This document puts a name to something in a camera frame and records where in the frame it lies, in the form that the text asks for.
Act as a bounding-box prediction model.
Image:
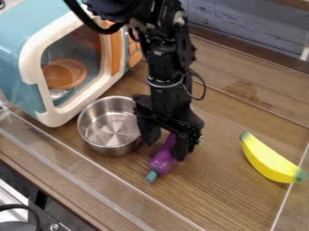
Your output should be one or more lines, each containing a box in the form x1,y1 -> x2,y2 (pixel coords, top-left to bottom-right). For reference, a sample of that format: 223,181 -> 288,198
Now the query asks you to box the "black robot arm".
63,0 -> 203,161

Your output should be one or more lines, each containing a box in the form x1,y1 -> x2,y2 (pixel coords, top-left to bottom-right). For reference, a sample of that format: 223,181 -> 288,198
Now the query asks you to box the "purple toy eggplant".
146,134 -> 175,183

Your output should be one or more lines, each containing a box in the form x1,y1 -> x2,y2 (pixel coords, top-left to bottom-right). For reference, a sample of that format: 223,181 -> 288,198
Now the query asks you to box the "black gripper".
132,76 -> 205,162

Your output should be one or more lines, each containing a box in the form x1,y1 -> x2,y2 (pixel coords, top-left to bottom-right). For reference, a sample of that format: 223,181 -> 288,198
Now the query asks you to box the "black cable bottom left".
0,204 -> 43,231

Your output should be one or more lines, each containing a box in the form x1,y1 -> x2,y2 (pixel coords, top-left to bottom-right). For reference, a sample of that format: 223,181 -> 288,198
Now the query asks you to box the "blue toy microwave oven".
0,0 -> 143,127

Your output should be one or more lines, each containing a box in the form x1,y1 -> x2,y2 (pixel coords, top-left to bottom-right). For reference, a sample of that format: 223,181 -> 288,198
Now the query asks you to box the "silver pot with wire handle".
78,96 -> 142,156

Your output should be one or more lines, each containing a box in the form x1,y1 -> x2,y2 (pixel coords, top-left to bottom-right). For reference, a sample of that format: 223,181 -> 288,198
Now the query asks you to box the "yellow toy banana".
241,132 -> 309,183

